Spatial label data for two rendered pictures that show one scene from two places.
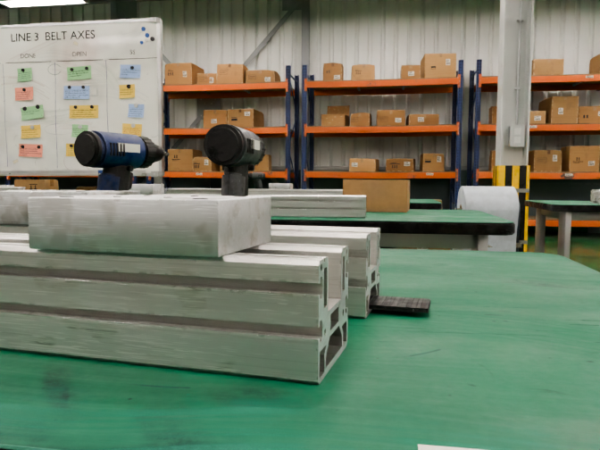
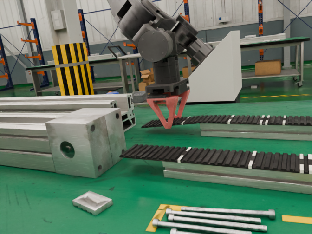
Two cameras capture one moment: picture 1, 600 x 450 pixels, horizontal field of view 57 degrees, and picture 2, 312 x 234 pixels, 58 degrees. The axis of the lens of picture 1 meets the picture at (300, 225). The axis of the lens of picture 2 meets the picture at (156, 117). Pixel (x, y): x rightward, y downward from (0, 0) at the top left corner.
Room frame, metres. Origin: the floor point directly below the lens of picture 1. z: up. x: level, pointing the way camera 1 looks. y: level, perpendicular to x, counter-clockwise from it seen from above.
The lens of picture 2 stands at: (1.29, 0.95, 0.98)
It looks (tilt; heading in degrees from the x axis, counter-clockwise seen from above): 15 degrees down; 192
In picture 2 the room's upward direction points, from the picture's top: 7 degrees counter-clockwise
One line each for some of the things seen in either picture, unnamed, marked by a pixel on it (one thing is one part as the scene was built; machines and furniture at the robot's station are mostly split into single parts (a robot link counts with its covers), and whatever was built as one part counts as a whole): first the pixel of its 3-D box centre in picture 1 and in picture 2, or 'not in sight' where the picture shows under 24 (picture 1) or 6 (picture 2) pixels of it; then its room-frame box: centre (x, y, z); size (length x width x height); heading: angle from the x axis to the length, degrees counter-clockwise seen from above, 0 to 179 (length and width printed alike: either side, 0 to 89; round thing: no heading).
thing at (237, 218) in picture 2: not in sight; (211, 216); (1.00, 0.94, 0.78); 0.11 x 0.01 x 0.01; 82
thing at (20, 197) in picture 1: (62, 216); not in sight; (0.71, 0.30, 0.87); 0.16 x 0.11 x 0.07; 74
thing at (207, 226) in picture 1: (157, 237); not in sight; (0.45, 0.12, 0.87); 0.16 x 0.11 x 0.07; 74
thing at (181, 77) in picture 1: (223, 147); not in sight; (10.79, 1.48, 1.58); 2.83 x 0.98 x 3.15; 80
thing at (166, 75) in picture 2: not in sight; (166, 73); (0.67, 0.86, 0.91); 0.10 x 0.07 x 0.07; 164
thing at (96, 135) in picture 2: not in sight; (93, 137); (0.82, 0.73, 0.83); 0.12 x 0.09 x 0.10; 164
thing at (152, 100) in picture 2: not in sight; (168, 106); (0.68, 0.86, 0.84); 0.07 x 0.07 x 0.09; 74
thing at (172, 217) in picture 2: not in sight; (215, 223); (1.01, 0.95, 0.78); 0.11 x 0.01 x 0.01; 81
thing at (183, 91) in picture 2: not in sight; (172, 103); (0.66, 0.87, 0.84); 0.07 x 0.07 x 0.09; 74
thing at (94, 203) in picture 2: not in sight; (92, 202); (0.97, 0.79, 0.78); 0.05 x 0.03 x 0.01; 60
